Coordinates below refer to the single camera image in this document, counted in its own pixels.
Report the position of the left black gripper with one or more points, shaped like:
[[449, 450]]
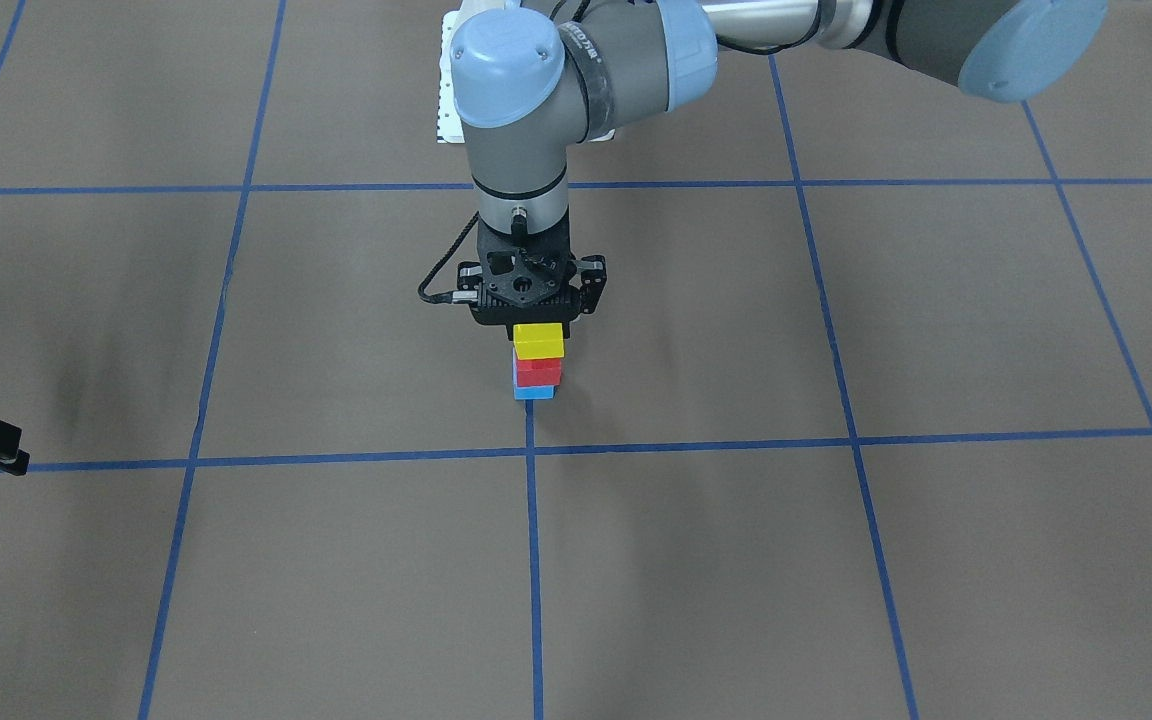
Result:
[[593, 286]]

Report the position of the yellow wooden block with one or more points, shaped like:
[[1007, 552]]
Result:
[[539, 341]]

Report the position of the red wooden block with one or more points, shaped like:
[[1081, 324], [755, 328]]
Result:
[[541, 372]]

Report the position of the blue wooden block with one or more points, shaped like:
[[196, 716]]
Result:
[[526, 393]]

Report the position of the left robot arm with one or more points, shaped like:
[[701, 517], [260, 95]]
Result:
[[634, 60]]

